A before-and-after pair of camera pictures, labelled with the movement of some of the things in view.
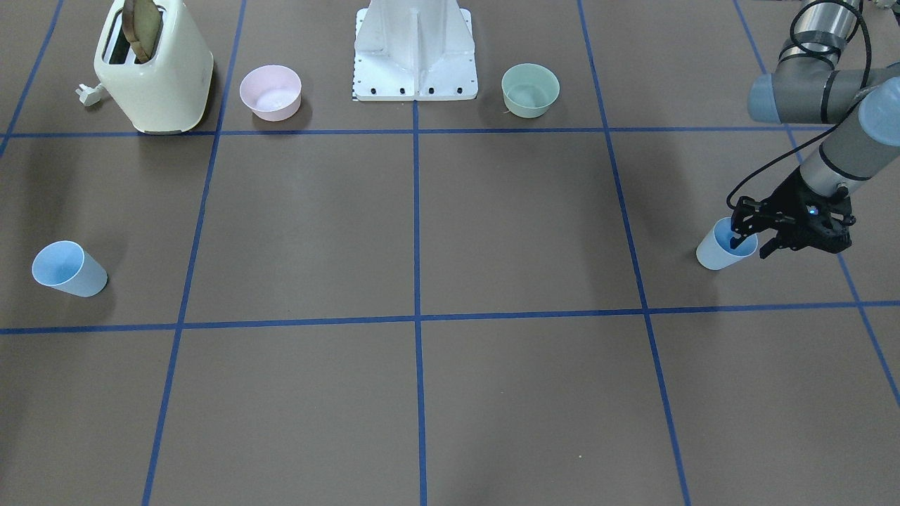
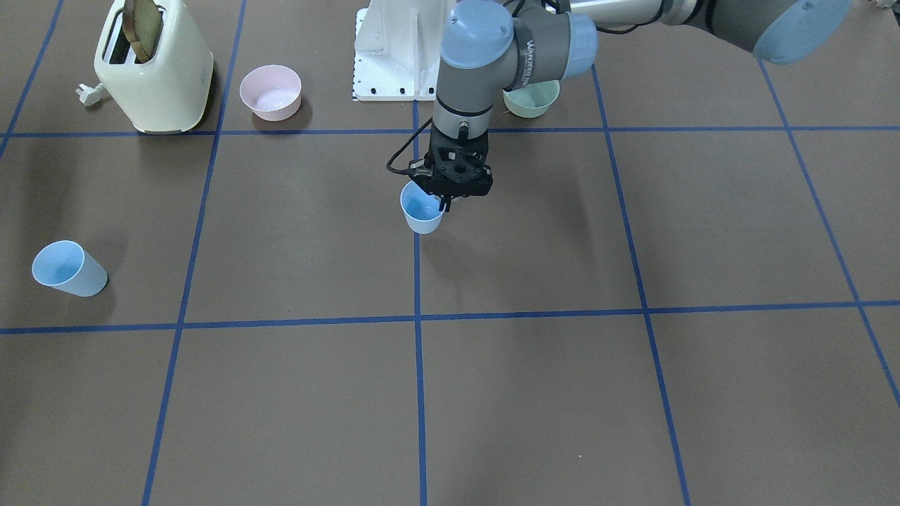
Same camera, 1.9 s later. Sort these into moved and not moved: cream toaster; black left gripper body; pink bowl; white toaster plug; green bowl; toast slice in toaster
Moved: black left gripper body
Not moved: cream toaster; toast slice in toaster; green bowl; pink bowl; white toaster plug
